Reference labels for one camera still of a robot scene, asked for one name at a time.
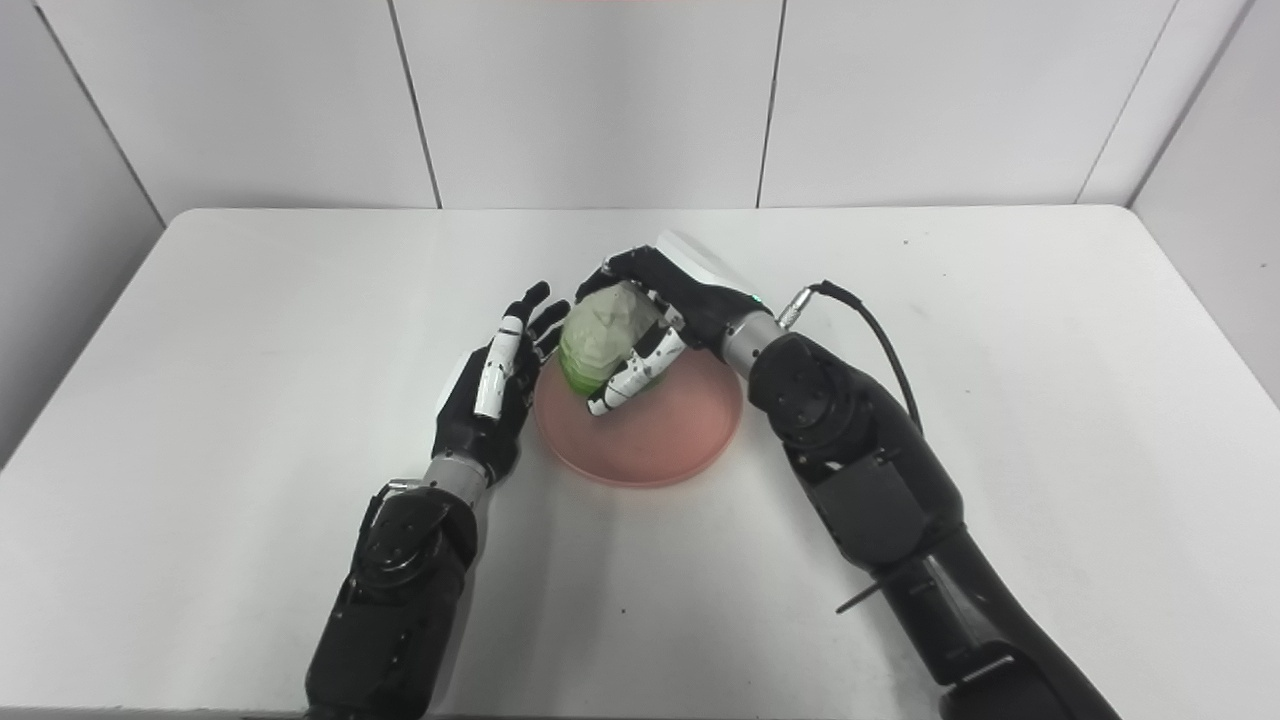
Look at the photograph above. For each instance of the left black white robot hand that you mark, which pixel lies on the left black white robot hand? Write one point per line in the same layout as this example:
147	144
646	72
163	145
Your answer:
490	400

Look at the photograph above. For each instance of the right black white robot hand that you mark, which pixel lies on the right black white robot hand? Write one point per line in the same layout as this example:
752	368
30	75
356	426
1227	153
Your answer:
660	310

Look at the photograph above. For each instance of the green white cabbage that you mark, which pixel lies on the green white cabbage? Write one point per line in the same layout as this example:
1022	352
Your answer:
605	335

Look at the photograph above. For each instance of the pink round plate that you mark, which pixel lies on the pink round plate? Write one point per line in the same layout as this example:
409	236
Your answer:
650	430

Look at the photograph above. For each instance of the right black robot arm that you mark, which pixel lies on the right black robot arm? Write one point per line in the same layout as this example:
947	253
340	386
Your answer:
880	500

